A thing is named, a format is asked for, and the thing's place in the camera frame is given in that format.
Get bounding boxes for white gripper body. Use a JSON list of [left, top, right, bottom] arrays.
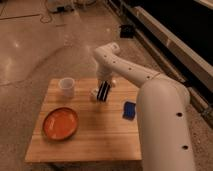
[[96, 66, 112, 82]]

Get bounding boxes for wooden table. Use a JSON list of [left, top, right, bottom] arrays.
[[25, 78, 141, 163]]

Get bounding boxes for black box on floor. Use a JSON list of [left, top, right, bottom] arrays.
[[120, 25, 134, 38]]

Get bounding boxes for white equipment base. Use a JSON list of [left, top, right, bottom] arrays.
[[45, 0, 96, 13]]

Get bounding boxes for long metal rail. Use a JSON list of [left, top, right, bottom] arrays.
[[104, 0, 213, 129]]

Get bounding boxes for white ceramic cup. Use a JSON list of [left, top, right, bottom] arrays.
[[58, 77, 75, 98]]

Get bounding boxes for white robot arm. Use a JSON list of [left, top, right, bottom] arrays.
[[93, 42, 196, 171]]

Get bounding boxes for orange plate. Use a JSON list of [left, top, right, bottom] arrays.
[[42, 107, 79, 141]]

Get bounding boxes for blue sponge block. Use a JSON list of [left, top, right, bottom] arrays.
[[123, 101, 136, 120]]

